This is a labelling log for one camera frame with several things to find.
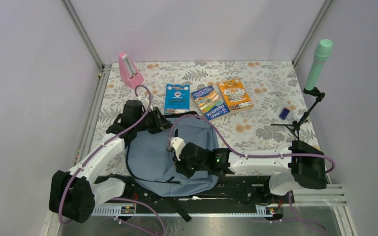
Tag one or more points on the blue round package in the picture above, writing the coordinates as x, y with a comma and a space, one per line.
177, 99

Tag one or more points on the blue student backpack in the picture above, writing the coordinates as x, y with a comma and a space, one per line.
153, 167

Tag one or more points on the mint green microphone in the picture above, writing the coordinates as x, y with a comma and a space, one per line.
322, 51

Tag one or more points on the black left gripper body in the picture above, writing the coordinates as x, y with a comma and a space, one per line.
153, 123

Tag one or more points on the blue treehouse book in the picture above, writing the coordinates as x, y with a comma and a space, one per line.
210, 103

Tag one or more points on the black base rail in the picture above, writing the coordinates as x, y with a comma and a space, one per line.
230, 196

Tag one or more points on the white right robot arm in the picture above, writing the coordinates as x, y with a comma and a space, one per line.
297, 166

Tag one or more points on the floral tablecloth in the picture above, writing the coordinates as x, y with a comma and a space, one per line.
271, 85

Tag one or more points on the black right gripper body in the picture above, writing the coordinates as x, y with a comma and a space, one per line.
188, 169

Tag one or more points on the orange book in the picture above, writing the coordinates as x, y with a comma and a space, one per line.
235, 95

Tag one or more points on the pink metronome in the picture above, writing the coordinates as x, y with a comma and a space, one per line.
129, 73

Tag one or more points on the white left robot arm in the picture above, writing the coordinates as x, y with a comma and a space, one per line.
74, 194

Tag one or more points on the purple toy brick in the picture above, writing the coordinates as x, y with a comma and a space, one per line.
284, 113

